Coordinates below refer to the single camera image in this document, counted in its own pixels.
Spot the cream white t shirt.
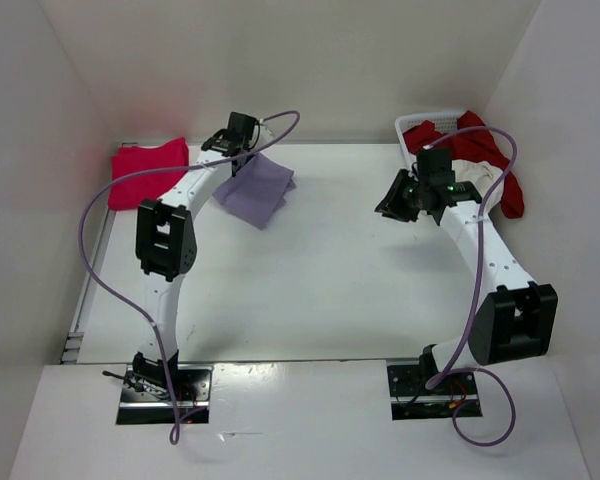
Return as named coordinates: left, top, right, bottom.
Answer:
left=452, top=159, right=503, bottom=198

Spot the lavender t shirt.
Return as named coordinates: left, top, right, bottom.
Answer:
left=213, top=154, right=296, bottom=230

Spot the pink t shirt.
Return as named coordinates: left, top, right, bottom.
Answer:
left=107, top=136, right=191, bottom=212

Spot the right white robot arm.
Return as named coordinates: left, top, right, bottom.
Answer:
left=376, top=146, right=558, bottom=393

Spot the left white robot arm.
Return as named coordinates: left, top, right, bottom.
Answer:
left=132, top=112, right=259, bottom=400

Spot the dark red t shirt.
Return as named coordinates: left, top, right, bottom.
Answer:
left=403, top=121, right=525, bottom=219

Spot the white plastic laundry basket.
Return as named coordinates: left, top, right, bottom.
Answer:
left=394, top=109, right=466, bottom=169

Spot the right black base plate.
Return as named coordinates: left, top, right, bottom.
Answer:
left=386, top=361, right=482, bottom=421

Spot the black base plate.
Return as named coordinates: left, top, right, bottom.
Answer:
left=386, top=361, right=482, bottom=421
left=114, top=366, right=213, bottom=426

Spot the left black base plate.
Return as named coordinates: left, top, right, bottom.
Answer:
left=114, top=366, right=213, bottom=426

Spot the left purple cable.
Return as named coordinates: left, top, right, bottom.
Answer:
left=77, top=110, right=301, bottom=445

